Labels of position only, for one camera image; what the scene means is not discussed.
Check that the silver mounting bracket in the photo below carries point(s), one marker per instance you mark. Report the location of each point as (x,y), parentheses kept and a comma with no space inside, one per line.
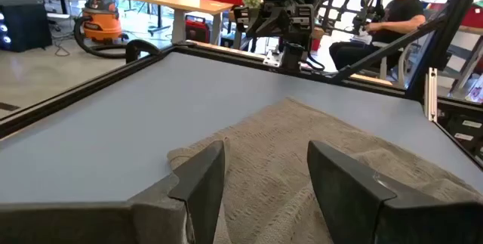
(272,59)

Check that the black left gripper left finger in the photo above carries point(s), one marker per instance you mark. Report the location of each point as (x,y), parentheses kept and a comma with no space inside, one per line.
(200,198)

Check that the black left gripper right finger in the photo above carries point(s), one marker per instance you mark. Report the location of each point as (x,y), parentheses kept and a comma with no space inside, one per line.
(347,198)

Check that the silver upright frame bracket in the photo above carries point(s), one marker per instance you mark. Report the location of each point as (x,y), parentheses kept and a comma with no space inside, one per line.
(431,93)

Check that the small green plant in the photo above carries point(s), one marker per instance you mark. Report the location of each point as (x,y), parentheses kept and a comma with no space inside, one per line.
(252,1)

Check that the red bin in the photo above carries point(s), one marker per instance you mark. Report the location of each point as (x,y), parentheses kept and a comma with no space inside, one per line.
(473,17)

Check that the red and black box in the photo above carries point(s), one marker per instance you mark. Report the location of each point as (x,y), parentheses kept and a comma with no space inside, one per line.
(196,30)

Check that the beige woven towel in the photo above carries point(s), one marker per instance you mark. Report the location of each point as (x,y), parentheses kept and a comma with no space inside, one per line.
(271,149)

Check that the wooden desk with pale legs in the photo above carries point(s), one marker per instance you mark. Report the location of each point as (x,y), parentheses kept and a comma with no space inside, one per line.
(181,0)

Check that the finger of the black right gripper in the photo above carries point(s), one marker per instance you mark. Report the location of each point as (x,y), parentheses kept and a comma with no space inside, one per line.
(292,28)
(262,23)

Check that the orange shop vacuum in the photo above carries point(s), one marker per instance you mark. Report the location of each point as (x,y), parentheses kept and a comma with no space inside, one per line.
(102,25)

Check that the person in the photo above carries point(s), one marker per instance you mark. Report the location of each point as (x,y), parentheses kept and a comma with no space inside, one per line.
(400,10)

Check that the black computer tower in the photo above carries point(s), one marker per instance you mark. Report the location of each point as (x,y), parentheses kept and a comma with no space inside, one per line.
(26,25)

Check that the black aluminium table frame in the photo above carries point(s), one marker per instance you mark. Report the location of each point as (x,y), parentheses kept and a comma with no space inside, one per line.
(75,93)

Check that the white chair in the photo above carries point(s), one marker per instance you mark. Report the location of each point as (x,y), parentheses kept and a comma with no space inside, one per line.
(383,66)

